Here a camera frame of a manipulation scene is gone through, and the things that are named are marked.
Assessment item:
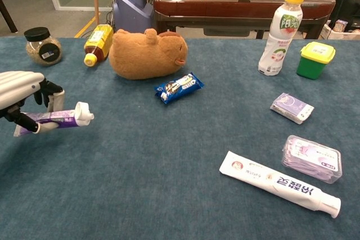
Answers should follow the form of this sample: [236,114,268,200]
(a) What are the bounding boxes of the black chair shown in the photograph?
[327,0,360,31]

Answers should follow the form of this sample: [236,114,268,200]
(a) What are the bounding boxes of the glass jar black lid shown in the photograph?
[23,26,63,67]

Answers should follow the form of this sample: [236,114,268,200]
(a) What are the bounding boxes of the green container yellow lid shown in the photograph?
[296,41,336,80]

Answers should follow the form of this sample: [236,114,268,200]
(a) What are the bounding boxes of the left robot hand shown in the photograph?
[0,70,66,135]

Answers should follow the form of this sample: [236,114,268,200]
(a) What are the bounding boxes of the blue cookie packet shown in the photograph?
[154,71,205,105]

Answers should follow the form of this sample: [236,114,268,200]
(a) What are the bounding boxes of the blue table cloth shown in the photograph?
[0,37,360,240]

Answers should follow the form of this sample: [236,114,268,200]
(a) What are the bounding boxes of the small drink carton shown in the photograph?
[334,19,348,32]

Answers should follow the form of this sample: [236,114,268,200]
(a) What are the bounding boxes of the purple toothpaste tube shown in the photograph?
[13,101,95,137]

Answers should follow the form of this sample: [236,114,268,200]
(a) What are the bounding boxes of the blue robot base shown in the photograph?
[112,0,156,33]

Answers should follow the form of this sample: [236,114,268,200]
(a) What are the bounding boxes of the brown mahjong table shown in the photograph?
[153,0,336,40]

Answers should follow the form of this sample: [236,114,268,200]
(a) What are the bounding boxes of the white toothpaste tube blue print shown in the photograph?
[219,150,342,219]

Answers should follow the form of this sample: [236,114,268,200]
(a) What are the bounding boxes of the clear box purple floss picks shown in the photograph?
[281,134,343,184]

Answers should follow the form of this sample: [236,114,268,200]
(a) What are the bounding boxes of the purple tissue pack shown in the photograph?
[269,92,315,125]

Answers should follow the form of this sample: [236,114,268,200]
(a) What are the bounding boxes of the yellow-capped tea bottle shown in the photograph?
[83,24,115,67]

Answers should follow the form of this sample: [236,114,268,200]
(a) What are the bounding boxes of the brown capybara plush toy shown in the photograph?
[108,28,189,80]

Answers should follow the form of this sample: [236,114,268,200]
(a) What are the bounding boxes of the dark furniture leg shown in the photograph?
[0,0,18,33]

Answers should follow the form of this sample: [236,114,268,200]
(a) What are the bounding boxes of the white drink bottle yellow cap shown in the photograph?
[258,0,306,76]

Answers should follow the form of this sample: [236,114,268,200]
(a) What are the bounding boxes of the white plastic crate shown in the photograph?
[320,20,360,40]

